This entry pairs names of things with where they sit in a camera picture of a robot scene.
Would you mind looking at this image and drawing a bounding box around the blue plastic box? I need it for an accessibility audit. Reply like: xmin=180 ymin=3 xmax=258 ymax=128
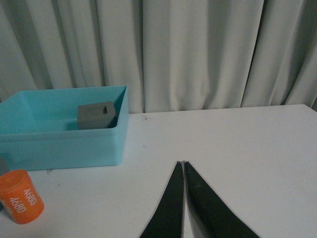
xmin=0 ymin=86 xmax=129 ymax=171

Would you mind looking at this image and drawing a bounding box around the orange cylinder marked 4680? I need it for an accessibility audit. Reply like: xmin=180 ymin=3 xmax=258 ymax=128
xmin=0 ymin=170 xmax=45 ymax=224

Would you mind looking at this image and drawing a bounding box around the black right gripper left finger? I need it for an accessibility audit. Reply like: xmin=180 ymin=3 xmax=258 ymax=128
xmin=141 ymin=162 xmax=183 ymax=238

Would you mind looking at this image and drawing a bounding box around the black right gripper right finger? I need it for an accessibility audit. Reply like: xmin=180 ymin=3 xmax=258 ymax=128
xmin=185 ymin=162 xmax=258 ymax=238

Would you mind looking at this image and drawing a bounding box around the gray cube with rectangular hole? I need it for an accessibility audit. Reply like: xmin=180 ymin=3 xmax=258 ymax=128
xmin=77 ymin=101 xmax=117 ymax=130

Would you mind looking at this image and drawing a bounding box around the white pleated curtain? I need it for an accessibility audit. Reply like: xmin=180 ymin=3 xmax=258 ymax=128
xmin=0 ymin=0 xmax=317 ymax=113

